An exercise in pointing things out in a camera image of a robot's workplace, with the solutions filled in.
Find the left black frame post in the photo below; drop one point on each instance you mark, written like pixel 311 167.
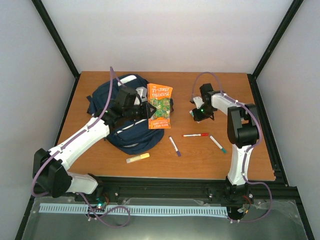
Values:
pixel 50 26

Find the black frame post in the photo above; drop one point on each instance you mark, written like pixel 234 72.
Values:
pixel 281 29
pixel 50 26

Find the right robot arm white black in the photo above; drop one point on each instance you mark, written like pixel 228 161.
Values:
pixel 243 132

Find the red capped marker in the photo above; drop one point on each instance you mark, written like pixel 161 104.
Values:
pixel 196 135

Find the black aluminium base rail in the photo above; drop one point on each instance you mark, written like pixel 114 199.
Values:
pixel 118 189

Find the orange green paperback book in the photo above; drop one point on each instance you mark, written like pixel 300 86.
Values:
pixel 159 96

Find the green capped marker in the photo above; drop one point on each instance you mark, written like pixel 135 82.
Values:
pixel 218 144

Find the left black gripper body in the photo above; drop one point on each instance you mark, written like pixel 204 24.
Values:
pixel 138 115

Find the right black frame post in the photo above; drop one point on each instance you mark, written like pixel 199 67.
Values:
pixel 281 29

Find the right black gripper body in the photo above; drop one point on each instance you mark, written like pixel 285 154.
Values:
pixel 206 112

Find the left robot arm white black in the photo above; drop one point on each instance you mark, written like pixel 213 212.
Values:
pixel 53 175

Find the yellow highlighter pen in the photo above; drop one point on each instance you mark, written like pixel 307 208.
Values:
pixel 137 158

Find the navy blue backpack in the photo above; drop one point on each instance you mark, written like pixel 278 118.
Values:
pixel 134 137

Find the light blue cable duct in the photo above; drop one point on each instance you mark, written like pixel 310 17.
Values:
pixel 136 210

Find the purple capped marker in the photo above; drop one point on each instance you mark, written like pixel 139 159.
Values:
pixel 174 146

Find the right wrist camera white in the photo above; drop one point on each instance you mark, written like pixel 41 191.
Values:
pixel 198 102

